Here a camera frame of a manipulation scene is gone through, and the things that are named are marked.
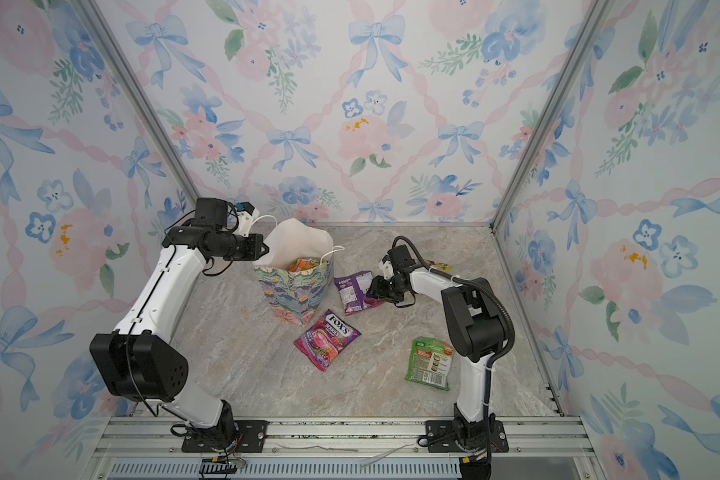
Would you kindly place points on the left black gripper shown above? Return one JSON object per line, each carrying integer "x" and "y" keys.
{"x": 256, "y": 240}

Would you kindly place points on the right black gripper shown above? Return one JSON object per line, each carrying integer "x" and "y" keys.
{"x": 378, "y": 291}

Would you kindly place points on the purple snack packet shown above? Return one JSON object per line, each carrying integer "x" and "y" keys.
{"x": 353, "y": 292}

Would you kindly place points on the floral paper gift bag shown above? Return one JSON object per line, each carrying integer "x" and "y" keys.
{"x": 295, "y": 297}

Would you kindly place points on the orange candy packet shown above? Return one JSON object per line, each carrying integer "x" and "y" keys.
{"x": 303, "y": 264}

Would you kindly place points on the yellow snack packet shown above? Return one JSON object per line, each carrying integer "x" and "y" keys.
{"x": 440, "y": 266}

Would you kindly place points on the green snack packet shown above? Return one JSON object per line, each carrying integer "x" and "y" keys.
{"x": 430, "y": 362}

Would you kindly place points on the magenta Fox's candy packet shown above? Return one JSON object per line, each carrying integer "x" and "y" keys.
{"x": 324, "y": 341}

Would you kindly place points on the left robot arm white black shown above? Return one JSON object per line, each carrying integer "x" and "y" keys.
{"x": 136, "y": 360}

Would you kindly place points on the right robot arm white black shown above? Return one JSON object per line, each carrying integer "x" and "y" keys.
{"x": 478, "y": 326}

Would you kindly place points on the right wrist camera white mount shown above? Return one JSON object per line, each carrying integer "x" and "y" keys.
{"x": 387, "y": 268}

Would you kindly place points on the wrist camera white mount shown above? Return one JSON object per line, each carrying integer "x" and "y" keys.
{"x": 247, "y": 215}
{"x": 387, "y": 268}

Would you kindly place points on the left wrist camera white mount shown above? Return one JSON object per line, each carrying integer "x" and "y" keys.
{"x": 247, "y": 215}

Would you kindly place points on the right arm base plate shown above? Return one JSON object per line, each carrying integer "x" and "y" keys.
{"x": 454, "y": 436}

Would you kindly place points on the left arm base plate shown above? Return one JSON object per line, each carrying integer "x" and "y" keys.
{"x": 225, "y": 437}

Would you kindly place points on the aluminium rail frame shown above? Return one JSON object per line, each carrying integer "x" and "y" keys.
{"x": 347, "y": 448}

